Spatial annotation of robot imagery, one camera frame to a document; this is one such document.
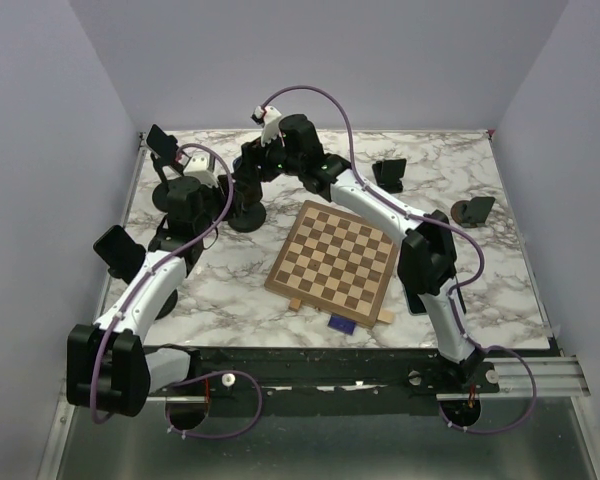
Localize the dark blue card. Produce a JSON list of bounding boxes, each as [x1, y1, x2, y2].
[[328, 315, 356, 335]]

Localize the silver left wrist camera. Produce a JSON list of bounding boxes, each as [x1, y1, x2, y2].
[[177, 153, 218, 188]]

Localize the dark phone on corner stand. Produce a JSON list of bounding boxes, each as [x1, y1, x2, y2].
[[145, 124, 179, 163]]

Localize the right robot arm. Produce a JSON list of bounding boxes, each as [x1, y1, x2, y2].
[[234, 106, 485, 392]]

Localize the black corner phone stand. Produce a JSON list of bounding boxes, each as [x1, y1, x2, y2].
[[151, 150, 183, 212]]

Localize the small black folding stand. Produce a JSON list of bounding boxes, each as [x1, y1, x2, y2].
[[372, 158, 407, 194]]

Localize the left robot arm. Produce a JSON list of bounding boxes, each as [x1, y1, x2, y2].
[[66, 175, 236, 423]]

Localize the black round-base phone stand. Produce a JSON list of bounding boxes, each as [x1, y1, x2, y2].
[[228, 173, 266, 233]]

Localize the wooden chessboard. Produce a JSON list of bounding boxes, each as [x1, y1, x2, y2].
[[264, 200, 399, 328]]

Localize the black left-edge phone stand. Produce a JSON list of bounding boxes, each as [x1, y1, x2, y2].
[[108, 265, 183, 323]]

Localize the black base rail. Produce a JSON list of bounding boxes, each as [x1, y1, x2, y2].
[[190, 347, 499, 417]]

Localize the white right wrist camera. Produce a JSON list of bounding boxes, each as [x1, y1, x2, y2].
[[251, 106, 283, 147]]

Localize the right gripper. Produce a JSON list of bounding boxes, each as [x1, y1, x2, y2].
[[231, 128, 302, 191]]

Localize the black phone on left stand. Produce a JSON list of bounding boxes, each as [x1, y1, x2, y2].
[[93, 225, 146, 284]]

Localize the black smartphone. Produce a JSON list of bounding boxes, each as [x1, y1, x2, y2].
[[404, 288, 427, 316], [455, 287, 467, 315]]

